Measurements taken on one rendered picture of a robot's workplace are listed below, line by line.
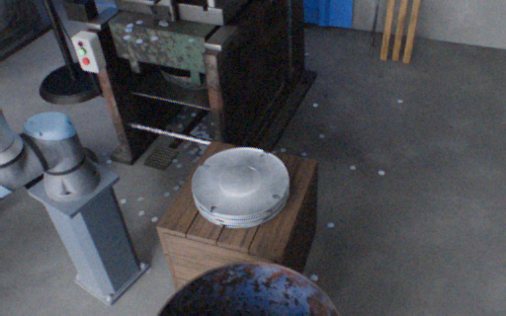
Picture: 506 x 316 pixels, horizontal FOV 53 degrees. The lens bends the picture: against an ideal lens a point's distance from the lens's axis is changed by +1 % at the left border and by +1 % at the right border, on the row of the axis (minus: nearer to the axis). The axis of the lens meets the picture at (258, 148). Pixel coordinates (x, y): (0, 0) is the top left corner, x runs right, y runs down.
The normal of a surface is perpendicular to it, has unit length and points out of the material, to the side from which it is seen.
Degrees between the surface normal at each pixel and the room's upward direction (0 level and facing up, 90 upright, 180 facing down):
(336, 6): 90
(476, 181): 0
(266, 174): 0
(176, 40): 90
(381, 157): 0
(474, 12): 90
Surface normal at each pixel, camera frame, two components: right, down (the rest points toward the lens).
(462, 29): -0.39, 0.62
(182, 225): -0.06, -0.75
